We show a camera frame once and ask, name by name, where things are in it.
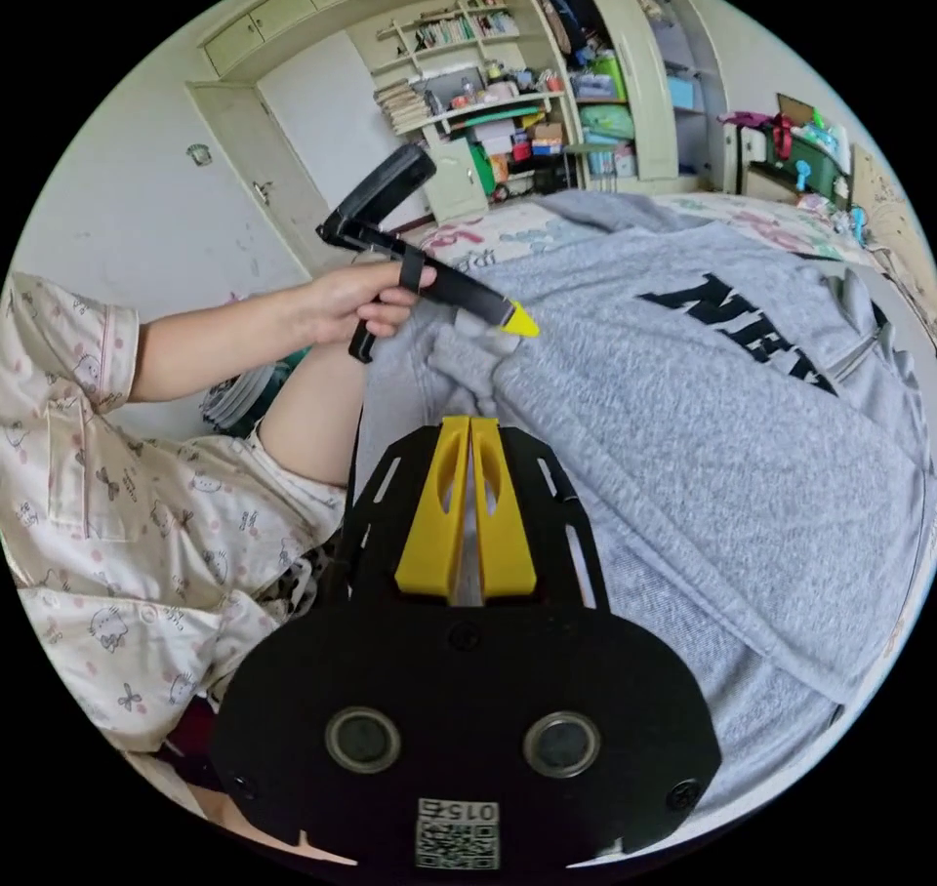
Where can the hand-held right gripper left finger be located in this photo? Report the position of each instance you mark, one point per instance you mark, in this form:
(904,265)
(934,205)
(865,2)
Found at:
(432,527)

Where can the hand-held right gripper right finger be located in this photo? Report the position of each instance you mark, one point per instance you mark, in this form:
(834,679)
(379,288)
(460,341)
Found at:
(506,535)

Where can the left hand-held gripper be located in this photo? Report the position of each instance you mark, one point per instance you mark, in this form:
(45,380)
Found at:
(468,295)

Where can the gray long sleeve with lettering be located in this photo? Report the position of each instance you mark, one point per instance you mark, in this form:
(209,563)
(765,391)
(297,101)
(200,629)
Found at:
(695,432)

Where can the person's left forearm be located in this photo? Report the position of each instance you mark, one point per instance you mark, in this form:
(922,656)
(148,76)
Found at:
(219,348)

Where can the person's left hand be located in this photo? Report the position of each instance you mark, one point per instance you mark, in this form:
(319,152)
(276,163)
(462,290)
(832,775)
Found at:
(351,302)

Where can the pale green door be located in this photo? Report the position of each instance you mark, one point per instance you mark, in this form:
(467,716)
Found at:
(282,169)

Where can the green bedside cabinet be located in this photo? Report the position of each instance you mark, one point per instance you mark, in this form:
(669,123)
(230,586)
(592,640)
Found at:
(801,161)

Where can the person's body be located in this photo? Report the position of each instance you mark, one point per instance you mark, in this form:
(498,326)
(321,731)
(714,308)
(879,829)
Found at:
(110,505)

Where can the pale green wall cupboard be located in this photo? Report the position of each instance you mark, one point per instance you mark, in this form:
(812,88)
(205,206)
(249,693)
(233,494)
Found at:
(454,172)

